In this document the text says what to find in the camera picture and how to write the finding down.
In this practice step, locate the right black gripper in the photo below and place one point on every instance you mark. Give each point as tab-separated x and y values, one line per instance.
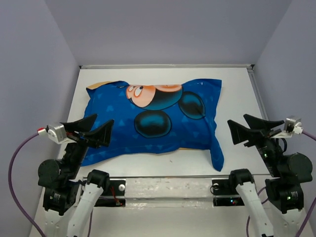
240	132

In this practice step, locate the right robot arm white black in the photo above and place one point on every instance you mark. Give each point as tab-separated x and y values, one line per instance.
287	203

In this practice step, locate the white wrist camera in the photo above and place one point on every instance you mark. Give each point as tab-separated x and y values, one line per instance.
292	126
55	132

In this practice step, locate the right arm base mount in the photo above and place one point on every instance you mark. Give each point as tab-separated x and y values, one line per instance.
225	193

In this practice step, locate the yellow blue pillowcase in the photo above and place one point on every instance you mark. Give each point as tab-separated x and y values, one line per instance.
156	118

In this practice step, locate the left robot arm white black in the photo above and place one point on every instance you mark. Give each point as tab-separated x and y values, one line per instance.
68	202

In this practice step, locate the aluminium frame rail back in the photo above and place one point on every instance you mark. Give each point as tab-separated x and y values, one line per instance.
160	66

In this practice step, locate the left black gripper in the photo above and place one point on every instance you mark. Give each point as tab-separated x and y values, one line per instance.
96	137

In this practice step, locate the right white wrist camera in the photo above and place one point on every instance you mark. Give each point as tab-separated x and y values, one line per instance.
292	126

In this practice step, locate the aluminium frame rail right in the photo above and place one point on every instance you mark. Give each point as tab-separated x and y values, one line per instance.
256	90

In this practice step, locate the aluminium frame rail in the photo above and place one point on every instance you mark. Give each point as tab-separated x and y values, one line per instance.
256	90
160	66

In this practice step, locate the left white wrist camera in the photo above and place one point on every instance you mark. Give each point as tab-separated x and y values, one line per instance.
55	132

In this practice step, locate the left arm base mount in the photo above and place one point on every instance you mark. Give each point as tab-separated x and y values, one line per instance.
114	196

